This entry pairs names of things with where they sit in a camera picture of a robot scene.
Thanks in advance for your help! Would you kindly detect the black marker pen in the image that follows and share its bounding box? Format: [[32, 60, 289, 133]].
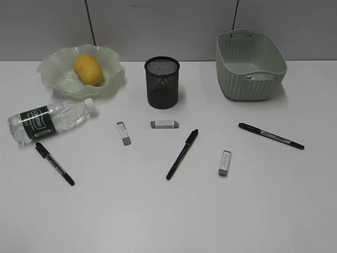
[[166, 129, 199, 180], [238, 122, 304, 150], [35, 142, 75, 186]]

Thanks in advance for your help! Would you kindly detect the yellow mango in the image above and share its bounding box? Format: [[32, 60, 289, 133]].
[[74, 54, 103, 86]]

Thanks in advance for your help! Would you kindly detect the clear water bottle green label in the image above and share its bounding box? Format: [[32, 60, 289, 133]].
[[7, 98, 96, 145]]

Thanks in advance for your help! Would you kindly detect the grey white eraser middle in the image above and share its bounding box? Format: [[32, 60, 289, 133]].
[[150, 121, 180, 129]]

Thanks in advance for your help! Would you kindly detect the grey white eraser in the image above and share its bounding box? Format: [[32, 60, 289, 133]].
[[150, 121, 180, 129], [116, 121, 131, 146], [218, 150, 232, 177]]

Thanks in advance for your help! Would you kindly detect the grey white eraser left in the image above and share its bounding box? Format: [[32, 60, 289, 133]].
[[116, 121, 131, 146]]

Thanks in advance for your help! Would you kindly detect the black mesh pen holder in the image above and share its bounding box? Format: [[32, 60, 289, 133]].
[[144, 56, 180, 110]]

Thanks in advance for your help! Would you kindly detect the grey white eraser right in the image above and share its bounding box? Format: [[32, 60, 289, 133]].
[[218, 150, 232, 177]]

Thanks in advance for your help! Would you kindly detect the pale green woven basket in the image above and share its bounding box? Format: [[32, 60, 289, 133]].
[[215, 29, 287, 101]]

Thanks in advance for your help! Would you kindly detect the pale green wavy plate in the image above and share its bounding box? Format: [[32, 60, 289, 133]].
[[37, 44, 126, 100]]

